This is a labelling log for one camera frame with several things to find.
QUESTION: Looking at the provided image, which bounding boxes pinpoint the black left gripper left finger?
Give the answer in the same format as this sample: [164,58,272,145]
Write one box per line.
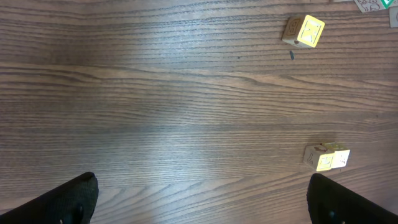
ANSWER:
[1,172,99,224]

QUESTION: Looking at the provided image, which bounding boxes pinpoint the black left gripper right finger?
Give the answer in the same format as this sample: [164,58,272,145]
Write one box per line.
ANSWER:
[307,173,397,224]

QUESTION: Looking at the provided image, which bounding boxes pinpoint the yellow G letter block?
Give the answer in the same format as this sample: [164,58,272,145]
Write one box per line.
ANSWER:
[303,144,335,172]

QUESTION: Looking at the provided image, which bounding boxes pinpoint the yellow S letter block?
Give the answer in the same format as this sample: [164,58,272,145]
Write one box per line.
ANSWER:
[322,142,350,169]

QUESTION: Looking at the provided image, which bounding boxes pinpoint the yellow K letter block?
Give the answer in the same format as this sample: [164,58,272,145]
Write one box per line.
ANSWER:
[282,15,325,48]

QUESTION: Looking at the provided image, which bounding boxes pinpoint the green Z letter block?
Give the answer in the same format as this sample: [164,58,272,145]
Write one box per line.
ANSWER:
[354,0,397,13]

